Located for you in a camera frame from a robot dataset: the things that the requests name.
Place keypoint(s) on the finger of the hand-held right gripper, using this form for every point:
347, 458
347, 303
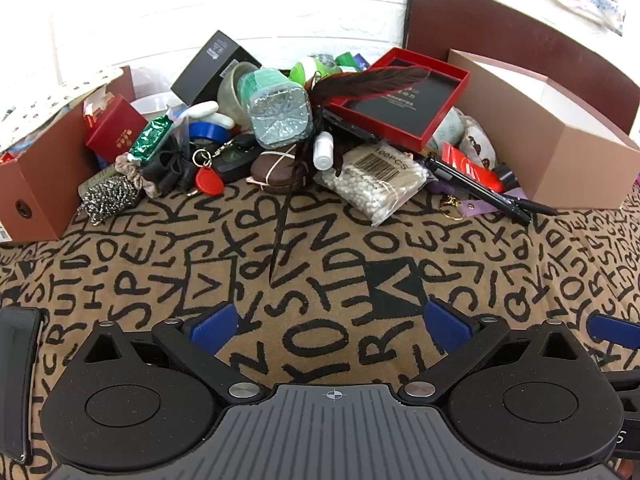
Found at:
607, 327

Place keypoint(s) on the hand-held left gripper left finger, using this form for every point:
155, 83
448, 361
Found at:
215, 327

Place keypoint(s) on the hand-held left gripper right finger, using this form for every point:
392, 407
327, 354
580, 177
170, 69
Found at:
445, 330

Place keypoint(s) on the thick black marker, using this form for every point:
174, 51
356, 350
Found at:
480, 197

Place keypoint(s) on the thin black pen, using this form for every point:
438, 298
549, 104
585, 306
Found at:
530, 204

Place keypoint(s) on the tan cardboard box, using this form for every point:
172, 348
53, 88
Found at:
560, 160

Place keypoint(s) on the letter print blanket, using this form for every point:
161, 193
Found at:
320, 270

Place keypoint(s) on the red key fob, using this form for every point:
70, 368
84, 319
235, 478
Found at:
210, 182

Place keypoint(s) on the red packet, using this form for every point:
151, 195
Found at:
470, 167

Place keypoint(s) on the steel wool scourer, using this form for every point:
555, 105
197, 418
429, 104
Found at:
110, 200

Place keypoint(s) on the bag of cotton swabs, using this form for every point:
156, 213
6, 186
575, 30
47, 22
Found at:
375, 180

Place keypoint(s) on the black car key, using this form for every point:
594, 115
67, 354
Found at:
235, 162

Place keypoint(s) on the brown round case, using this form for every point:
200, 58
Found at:
277, 172

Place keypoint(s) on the beige scrunchie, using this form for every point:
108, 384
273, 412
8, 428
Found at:
131, 170

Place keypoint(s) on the white printed mug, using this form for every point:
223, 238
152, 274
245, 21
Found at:
477, 145

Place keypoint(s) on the blue tape roll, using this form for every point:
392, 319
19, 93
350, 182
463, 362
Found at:
207, 131

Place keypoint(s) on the green foil packet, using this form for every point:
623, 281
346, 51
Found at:
148, 137

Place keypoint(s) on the floral pattern cup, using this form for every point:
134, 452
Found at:
449, 127

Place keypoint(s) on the black phone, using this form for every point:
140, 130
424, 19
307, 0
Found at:
17, 380

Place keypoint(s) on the small white bottle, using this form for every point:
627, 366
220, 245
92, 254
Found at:
324, 152

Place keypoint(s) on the white oval case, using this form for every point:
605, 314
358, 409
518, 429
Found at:
200, 111

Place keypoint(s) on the red gift box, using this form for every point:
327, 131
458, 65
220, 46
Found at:
116, 127

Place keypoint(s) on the brown cardboard box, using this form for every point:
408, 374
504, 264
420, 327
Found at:
45, 180

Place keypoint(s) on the clear bottle with green cap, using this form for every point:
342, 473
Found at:
277, 110

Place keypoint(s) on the white plastic tub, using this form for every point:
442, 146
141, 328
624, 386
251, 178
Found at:
150, 104

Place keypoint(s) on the clear tape roll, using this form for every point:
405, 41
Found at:
231, 95

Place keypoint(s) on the red tray box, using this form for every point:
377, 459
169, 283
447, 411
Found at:
400, 100

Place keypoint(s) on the dark feather quill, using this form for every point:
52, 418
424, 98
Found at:
370, 85

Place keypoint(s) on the black carton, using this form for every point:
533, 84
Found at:
210, 67

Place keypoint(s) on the green capped bottle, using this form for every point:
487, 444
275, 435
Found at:
307, 67

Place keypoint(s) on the dark red chair back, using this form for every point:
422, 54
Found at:
500, 25

